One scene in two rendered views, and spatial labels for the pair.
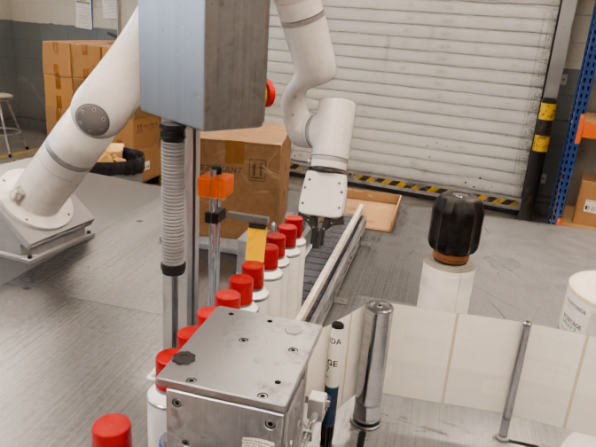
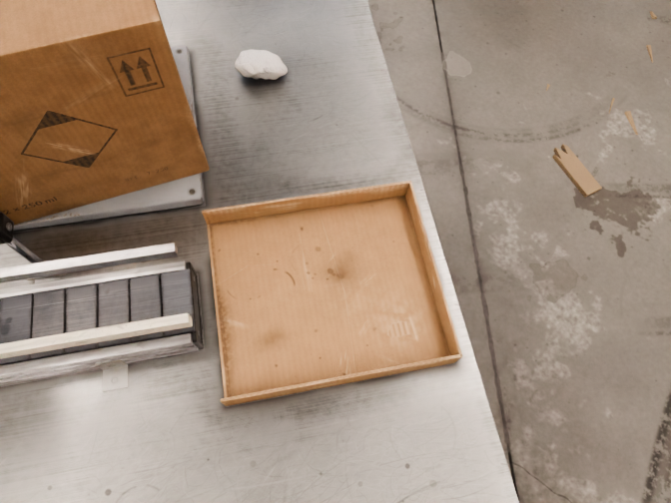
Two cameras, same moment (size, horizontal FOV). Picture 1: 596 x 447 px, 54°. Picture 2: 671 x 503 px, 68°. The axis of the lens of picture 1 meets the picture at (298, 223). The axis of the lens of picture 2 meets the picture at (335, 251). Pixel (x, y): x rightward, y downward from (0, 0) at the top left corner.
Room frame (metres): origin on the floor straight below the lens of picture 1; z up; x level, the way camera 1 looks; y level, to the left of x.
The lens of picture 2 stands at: (1.75, -0.40, 1.49)
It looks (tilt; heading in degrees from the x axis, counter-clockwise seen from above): 66 degrees down; 60
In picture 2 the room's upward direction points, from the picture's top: 7 degrees clockwise
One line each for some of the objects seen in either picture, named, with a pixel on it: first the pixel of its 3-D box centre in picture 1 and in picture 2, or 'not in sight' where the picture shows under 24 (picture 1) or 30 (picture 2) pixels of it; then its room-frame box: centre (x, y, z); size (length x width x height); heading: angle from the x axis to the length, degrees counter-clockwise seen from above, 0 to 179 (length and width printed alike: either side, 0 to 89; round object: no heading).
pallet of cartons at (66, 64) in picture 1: (131, 113); not in sight; (5.01, 1.48, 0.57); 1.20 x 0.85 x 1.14; 161
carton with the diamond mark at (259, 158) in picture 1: (243, 176); (49, 68); (1.63, 0.17, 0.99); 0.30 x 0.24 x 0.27; 176
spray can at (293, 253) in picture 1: (284, 280); not in sight; (0.96, 0.02, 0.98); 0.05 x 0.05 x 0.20
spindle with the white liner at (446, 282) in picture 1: (446, 279); not in sight; (0.90, -0.25, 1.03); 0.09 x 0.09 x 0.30
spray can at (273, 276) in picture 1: (264, 304); not in sight; (0.86, 0.04, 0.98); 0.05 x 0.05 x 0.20
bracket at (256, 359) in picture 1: (247, 350); not in sight; (0.46, 0.04, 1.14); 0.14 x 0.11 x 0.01; 167
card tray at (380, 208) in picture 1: (357, 207); (325, 284); (1.86, -0.19, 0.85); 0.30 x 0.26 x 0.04; 167
